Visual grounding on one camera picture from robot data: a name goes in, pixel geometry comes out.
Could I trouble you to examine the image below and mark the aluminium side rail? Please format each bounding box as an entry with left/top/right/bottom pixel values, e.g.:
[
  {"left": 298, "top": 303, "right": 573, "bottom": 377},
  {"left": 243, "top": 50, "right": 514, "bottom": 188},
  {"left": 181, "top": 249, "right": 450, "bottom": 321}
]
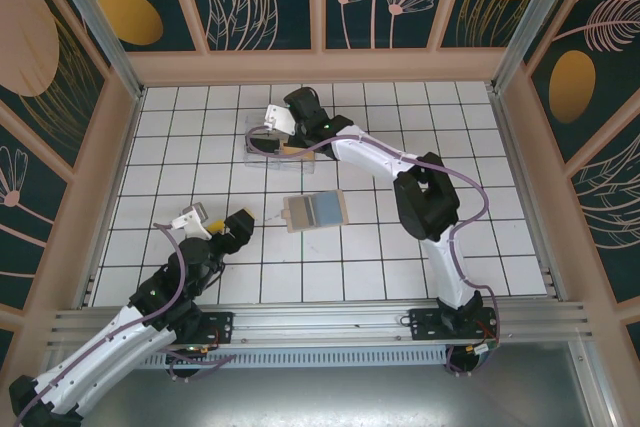
[{"left": 492, "top": 89, "right": 571, "bottom": 304}]

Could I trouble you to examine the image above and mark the grey striped credit card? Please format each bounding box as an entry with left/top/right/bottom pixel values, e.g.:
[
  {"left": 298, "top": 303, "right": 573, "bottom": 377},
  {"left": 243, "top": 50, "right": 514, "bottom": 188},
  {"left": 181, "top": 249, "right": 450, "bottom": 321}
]
[{"left": 289, "top": 195, "right": 320, "bottom": 229}]

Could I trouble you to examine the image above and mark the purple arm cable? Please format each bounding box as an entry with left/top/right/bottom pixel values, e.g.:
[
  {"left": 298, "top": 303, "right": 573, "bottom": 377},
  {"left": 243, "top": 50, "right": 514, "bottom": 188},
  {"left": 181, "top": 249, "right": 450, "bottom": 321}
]
[
  {"left": 12, "top": 221, "right": 237, "bottom": 427},
  {"left": 243, "top": 126, "right": 503, "bottom": 378}
]

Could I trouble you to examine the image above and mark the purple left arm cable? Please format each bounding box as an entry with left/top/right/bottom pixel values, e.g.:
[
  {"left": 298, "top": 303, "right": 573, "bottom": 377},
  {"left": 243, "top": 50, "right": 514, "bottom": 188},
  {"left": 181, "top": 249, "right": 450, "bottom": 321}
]
[{"left": 12, "top": 221, "right": 237, "bottom": 427}]

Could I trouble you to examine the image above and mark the gold credit card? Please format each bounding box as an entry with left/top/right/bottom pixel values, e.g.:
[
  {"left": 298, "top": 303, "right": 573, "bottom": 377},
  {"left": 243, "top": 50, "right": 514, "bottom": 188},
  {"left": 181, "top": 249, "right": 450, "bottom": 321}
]
[{"left": 281, "top": 144, "right": 316, "bottom": 161}]

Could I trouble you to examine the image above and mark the black credit card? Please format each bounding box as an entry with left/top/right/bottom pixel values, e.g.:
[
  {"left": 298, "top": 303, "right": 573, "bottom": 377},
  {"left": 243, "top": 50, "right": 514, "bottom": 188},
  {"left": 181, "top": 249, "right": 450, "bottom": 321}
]
[{"left": 244, "top": 131, "right": 279, "bottom": 154}]

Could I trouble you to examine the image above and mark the long aluminium base rail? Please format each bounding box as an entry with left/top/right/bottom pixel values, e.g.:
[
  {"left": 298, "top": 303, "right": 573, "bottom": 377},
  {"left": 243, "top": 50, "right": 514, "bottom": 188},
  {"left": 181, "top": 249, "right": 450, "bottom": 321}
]
[{"left": 47, "top": 300, "right": 589, "bottom": 348}]

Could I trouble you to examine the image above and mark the clear acrylic card organizer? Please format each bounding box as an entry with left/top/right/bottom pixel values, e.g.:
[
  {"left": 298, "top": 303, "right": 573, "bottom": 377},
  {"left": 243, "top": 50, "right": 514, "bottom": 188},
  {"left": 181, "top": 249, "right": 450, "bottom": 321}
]
[{"left": 242, "top": 114, "right": 320, "bottom": 177}]

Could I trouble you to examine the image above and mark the beige leather card holder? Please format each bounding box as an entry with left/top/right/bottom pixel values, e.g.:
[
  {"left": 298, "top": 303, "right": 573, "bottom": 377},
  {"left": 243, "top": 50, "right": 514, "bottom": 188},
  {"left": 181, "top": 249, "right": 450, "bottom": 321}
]
[{"left": 282, "top": 189, "right": 349, "bottom": 234}]

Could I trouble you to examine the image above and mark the aluminium frame post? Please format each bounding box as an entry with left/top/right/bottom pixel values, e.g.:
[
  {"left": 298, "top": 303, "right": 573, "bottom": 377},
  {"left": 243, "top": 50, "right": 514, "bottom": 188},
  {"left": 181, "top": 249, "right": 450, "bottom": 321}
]
[
  {"left": 42, "top": 0, "right": 147, "bottom": 99},
  {"left": 492, "top": 0, "right": 601, "bottom": 93}
]

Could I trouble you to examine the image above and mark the slotted grey cable duct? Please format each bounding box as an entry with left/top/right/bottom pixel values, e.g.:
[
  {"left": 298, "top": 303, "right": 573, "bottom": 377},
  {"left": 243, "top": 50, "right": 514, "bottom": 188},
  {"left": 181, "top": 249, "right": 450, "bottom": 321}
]
[{"left": 134, "top": 349, "right": 450, "bottom": 369}]

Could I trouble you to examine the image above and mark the galvanised metal sheet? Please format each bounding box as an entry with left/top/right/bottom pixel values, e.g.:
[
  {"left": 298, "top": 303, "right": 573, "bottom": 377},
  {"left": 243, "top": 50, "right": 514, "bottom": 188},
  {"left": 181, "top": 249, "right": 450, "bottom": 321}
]
[{"left": 49, "top": 365, "right": 609, "bottom": 427}]

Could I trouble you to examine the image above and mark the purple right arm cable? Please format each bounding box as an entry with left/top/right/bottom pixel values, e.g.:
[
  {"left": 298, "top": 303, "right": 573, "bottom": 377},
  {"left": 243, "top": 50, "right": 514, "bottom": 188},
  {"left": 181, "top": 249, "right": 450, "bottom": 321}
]
[{"left": 243, "top": 126, "right": 503, "bottom": 378}]

